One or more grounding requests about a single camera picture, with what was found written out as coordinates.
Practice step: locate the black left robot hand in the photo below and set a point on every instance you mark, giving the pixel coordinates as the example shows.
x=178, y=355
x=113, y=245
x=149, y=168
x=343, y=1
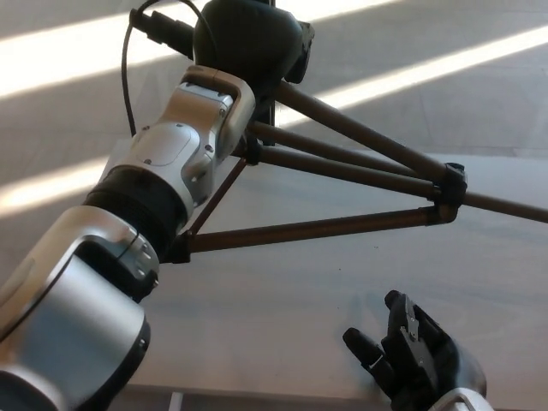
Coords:
x=248, y=38

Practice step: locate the black vertical pole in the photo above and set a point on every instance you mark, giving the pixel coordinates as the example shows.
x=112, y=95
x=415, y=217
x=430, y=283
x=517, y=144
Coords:
x=273, y=128

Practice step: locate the brown and black tripod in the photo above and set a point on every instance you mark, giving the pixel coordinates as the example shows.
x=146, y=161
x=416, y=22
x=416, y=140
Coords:
x=321, y=224

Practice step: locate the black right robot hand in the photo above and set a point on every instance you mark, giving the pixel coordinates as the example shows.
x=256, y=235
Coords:
x=428, y=364

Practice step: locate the white table leg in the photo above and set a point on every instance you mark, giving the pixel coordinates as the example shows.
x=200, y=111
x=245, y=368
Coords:
x=175, y=402

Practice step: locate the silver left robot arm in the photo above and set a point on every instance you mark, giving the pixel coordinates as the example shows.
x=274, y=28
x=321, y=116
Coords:
x=77, y=325

